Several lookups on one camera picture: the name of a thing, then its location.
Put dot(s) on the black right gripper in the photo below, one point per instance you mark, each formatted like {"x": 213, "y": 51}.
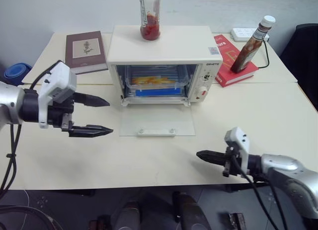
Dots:
{"x": 228, "y": 165}

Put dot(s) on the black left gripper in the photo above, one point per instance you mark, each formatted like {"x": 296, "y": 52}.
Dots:
{"x": 55, "y": 114}

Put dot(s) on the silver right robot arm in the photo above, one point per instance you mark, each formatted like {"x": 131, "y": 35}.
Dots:
{"x": 293, "y": 180}

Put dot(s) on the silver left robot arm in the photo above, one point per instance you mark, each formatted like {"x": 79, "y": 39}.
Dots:
{"x": 10, "y": 100}

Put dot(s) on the white oven timer knob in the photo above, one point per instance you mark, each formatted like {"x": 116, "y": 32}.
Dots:
{"x": 201, "y": 93}

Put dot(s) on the glass toaster oven door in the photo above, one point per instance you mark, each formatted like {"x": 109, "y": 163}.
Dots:
{"x": 159, "y": 120}

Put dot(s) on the clear food container blue label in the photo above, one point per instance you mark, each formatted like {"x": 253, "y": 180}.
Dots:
{"x": 156, "y": 92}

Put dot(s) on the white toaster oven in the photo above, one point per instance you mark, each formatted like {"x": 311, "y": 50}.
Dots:
{"x": 161, "y": 48}

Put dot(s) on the dark rounded shape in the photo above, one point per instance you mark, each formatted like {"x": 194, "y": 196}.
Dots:
{"x": 190, "y": 212}

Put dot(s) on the brown hardcover book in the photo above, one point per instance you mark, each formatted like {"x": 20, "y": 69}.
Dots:
{"x": 84, "y": 48}

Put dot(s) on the blue rolled mat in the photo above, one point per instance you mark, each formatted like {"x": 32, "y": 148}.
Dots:
{"x": 17, "y": 72}

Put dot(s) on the red hardcover book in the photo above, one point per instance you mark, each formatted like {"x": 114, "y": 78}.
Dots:
{"x": 224, "y": 63}

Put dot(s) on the clear ketchup bottle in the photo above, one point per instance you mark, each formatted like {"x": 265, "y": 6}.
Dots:
{"x": 150, "y": 31}

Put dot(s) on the brown sauce bottle white cap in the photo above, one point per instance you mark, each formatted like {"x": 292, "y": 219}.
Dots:
{"x": 244, "y": 56}

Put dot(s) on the white power strip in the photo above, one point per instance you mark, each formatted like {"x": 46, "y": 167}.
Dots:
{"x": 242, "y": 33}

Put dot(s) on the black chair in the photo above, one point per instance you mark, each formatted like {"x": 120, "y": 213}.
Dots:
{"x": 303, "y": 56}

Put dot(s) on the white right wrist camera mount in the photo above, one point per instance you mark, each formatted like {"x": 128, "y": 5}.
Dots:
{"x": 238, "y": 138}

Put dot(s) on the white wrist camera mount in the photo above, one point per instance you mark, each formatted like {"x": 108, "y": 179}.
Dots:
{"x": 57, "y": 76}
{"x": 238, "y": 138}

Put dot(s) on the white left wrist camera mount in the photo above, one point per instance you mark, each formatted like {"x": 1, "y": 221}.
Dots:
{"x": 57, "y": 76}

